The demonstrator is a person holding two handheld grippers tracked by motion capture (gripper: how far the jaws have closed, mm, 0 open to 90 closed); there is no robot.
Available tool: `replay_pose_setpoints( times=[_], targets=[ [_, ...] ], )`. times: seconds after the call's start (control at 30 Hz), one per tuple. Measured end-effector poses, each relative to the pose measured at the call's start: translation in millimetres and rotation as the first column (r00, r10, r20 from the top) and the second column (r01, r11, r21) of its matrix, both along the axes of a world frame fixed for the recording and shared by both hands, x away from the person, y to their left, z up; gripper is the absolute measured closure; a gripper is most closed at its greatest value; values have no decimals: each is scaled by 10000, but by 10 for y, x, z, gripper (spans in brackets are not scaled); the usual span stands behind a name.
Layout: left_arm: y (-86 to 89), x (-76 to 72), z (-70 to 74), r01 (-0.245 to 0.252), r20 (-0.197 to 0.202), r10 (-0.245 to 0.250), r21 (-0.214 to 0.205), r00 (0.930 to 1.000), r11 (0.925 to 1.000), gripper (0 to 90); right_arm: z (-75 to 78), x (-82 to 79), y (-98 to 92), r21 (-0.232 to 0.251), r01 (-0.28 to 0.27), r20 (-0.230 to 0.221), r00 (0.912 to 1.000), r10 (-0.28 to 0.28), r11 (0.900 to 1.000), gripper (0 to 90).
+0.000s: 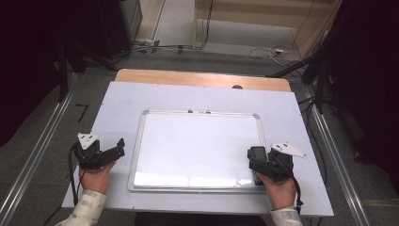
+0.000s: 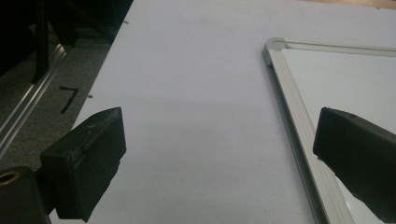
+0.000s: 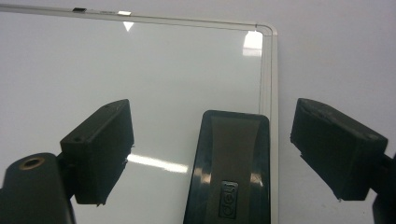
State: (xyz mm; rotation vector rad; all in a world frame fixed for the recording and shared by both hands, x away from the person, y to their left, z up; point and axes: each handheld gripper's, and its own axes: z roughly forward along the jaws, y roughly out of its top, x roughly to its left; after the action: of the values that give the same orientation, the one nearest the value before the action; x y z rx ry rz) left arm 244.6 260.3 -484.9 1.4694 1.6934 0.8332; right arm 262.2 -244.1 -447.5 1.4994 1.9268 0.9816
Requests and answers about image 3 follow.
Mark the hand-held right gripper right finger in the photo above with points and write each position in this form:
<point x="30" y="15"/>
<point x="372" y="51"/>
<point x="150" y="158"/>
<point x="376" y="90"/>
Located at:
<point x="336" y="146"/>

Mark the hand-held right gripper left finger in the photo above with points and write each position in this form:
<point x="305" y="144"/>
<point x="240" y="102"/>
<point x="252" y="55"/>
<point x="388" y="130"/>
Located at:
<point x="102" y="149"/>

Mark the black whiteboard eraser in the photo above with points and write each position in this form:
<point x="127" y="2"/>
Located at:
<point x="233" y="168"/>

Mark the silver framed whiteboard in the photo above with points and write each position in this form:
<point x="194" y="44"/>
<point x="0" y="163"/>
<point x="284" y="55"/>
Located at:
<point x="155" y="77"/>

